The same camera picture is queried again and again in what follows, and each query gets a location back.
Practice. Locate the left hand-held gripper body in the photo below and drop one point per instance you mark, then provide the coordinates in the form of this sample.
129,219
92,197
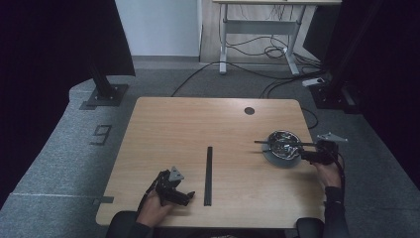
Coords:
166,190

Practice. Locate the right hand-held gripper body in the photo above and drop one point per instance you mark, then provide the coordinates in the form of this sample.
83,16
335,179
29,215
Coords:
327,152

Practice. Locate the shiny steel bowl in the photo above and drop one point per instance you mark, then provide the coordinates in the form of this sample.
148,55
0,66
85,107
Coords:
284,148

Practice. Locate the bundle of black chopsticks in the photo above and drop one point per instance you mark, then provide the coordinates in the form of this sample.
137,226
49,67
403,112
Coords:
208,175

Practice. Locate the single black chopstick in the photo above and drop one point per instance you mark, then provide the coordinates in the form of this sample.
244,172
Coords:
262,142

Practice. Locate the person's right hand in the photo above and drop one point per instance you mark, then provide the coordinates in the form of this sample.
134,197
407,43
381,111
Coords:
330,175

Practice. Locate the person's left hand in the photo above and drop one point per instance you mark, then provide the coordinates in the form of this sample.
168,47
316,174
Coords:
152,210

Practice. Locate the grey round plate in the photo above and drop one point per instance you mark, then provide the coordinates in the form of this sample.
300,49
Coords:
280,163

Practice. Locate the black chair armrest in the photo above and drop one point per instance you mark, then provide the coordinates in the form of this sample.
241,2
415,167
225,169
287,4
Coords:
308,228
119,226

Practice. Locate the grey tape mark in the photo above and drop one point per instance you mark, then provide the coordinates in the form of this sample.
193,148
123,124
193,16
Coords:
105,200

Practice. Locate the black stand with dark base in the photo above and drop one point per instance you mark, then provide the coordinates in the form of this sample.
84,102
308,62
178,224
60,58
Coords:
333,89

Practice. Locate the white power strip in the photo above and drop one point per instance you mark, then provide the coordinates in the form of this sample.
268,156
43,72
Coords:
313,82

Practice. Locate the black round table grommet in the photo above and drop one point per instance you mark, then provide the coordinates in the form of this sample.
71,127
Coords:
249,110

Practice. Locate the black curtain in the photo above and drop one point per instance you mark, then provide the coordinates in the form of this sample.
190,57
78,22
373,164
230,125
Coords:
49,66
396,82

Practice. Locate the white metal desk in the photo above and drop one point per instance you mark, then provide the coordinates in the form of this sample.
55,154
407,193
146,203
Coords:
261,27

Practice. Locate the black stand with base plate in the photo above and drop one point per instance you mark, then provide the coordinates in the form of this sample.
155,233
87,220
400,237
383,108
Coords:
105,91

